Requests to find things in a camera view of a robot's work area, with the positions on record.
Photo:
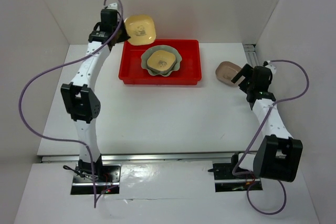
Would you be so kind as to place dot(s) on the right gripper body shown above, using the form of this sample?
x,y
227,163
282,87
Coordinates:
x,y
250,86

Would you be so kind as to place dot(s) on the aluminium rail right side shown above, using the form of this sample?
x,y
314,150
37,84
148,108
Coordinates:
x,y
251,56

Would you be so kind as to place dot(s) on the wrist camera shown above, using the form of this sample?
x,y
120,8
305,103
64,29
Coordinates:
x,y
112,6
268,64

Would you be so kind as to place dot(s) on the large green scalloped bowl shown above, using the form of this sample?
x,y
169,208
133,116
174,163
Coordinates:
x,y
151,50

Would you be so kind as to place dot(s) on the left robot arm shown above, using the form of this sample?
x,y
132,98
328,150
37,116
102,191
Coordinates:
x,y
79,96

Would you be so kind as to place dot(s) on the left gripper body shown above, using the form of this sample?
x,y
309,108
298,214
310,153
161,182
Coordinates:
x,y
113,29

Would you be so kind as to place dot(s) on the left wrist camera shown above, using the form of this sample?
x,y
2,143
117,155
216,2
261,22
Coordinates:
x,y
112,6

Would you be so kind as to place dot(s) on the red plastic bin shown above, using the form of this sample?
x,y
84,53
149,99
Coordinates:
x,y
190,72

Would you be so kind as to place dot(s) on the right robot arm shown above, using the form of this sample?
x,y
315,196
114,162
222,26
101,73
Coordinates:
x,y
279,154

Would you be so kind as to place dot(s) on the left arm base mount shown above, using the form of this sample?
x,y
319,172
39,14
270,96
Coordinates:
x,y
108,182

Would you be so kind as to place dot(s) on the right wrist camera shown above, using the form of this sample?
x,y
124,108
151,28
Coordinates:
x,y
268,64

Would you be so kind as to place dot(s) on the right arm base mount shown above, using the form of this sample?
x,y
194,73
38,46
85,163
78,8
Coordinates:
x,y
225,181

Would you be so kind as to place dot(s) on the aluminium rail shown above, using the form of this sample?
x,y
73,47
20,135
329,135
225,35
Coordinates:
x,y
251,56
146,157

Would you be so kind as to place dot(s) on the yellow square plate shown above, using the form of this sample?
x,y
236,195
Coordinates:
x,y
141,29
161,61

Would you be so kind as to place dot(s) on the aluminium rail front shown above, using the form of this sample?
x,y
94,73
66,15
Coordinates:
x,y
146,157

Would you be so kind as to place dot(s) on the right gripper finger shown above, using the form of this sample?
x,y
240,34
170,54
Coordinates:
x,y
244,85
246,72

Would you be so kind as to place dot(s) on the brown square plate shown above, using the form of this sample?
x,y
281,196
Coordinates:
x,y
226,71

